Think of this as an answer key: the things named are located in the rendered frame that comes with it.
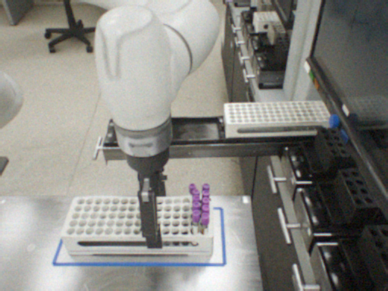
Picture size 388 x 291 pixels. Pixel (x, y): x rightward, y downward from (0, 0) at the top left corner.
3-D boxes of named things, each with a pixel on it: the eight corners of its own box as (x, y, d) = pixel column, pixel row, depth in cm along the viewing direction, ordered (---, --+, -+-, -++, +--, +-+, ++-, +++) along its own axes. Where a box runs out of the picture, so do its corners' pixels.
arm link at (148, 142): (106, 132, 51) (113, 161, 55) (168, 132, 51) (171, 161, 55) (117, 97, 58) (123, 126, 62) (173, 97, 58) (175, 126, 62)
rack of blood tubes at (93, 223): (212, 215, 79) (212, 196, 74) (213, 255, 71) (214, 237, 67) (79, 214, 79) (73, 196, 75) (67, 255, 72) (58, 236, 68)
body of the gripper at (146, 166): (127, 126, 61) (134, 164, 67) (118, 159, 55) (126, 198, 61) (170, 125, 61) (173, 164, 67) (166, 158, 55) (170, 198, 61)
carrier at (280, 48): (286, 66, 129) (288, 51, 125) (280, 66, 129) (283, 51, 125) (279, 51, 138) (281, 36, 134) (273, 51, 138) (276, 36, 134)
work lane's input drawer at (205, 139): (325, 130, 114) (332, 107, 108) (339, 160, 103) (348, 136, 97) (99, 136, 114) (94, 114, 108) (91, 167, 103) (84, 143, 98)
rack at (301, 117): (320, 117, 108) (325, 100, 104) (330, 138, 100) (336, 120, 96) (223, 120, 108) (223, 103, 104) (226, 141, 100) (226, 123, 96)
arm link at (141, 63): (155, 142, 49) (194, 94, 58) (142, 35, 39) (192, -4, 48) (92, 123, 53) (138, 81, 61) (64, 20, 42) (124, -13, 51)
